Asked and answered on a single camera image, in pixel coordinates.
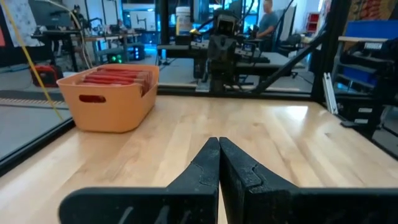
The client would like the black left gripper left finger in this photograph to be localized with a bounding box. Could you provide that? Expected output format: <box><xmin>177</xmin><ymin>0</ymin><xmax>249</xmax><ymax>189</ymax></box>
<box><xmin>58</xmin><ymin>137</ymin><xmax>221</xmax><ymax>224</ymax></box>

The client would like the black equipment rack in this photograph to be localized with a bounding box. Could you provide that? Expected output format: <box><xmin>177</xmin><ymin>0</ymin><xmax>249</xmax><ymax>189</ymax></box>
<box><xmin>334</xmin><ymin>36</ymin><xmax>398</xmax><ymax>139</ymax></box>

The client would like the black aluminium table frame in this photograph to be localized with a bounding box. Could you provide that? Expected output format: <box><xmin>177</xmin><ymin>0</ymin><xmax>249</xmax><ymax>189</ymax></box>
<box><xmin>0</xmin><ymin>0</ymin><xmax>398</xmax><ymax>177</ymax></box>

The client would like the wooden desk with black legs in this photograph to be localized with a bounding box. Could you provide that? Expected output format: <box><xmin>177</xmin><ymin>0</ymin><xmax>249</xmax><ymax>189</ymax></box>
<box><xmin>30</xmin><ymin>29</ymin><xmax>142</xmax><ymax>72</ymax></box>

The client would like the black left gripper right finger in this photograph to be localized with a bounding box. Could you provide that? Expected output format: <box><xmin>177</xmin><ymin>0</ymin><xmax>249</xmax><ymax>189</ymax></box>
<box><xmin>219</xmin><ymin>137</ymin><xmax>398</xmax><ymax>224</ymax></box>

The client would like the white plastic jar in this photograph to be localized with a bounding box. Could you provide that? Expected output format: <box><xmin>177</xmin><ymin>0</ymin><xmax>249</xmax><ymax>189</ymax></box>
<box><xmin>175</xmin><ymin>6</ymin><xmax>193</xmax><ymax>37</ymax></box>

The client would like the silver aluminium bar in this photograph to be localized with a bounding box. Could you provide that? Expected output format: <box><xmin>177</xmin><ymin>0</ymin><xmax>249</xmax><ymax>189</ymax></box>
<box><xmin>322</xmin><ymin>72</ymin><xmax>339</xmax><ymax>115</ymax></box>

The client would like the blue storage bin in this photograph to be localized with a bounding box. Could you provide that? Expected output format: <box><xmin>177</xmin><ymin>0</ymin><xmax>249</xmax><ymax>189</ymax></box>
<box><xmin>344</xmin><ymin>20</ymin><xmax>398</xmax><ymax>40</ymax></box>

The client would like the orange plastic basket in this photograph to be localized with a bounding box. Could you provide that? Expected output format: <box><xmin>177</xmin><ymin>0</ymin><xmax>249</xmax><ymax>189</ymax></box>
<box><xmin>57</xmin><ymin>63</ymin><xmax>160</xmax><ymax>134</ymax></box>

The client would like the person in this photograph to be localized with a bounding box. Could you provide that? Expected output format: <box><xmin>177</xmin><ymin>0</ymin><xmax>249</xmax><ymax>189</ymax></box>
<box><xmin>256</xmin><ymin>0</ymin><xmax>280</xmax><ymax>52</ymax></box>

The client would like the black computer with green lights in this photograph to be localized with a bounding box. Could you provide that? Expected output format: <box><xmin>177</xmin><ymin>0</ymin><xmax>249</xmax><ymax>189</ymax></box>
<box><xmin>96</xmin><ymin>46</ymin><xmax>147</xmax><ymax>65</ymax></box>

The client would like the yellow hanging cable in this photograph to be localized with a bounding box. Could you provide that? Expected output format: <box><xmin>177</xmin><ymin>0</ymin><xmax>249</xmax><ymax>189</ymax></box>
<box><xmin>0</xmin><ymin>0</ymin><xmax>65</xmax><ymax>121</ymax></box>

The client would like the red and black floor device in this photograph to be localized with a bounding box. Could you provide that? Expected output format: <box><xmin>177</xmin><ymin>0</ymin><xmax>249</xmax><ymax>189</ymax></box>
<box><xmin>29</xmin><ymin>64</ymin><xmax>65</xmax><ymax>88</ymax></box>

